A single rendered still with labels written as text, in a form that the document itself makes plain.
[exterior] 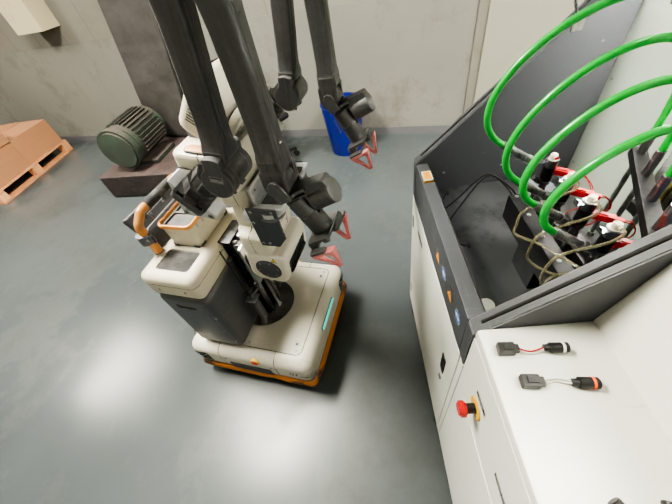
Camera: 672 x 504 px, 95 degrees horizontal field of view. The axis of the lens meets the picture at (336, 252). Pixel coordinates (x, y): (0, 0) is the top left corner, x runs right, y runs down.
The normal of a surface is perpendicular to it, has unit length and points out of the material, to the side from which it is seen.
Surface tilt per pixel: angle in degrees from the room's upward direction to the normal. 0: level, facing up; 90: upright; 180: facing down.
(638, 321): 76
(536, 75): 90
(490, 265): 0
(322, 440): 0
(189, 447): 0
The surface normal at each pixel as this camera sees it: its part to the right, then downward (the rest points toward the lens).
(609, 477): -0.16, -0.66
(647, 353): -1.00, -0.05
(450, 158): 0.01, 0.74
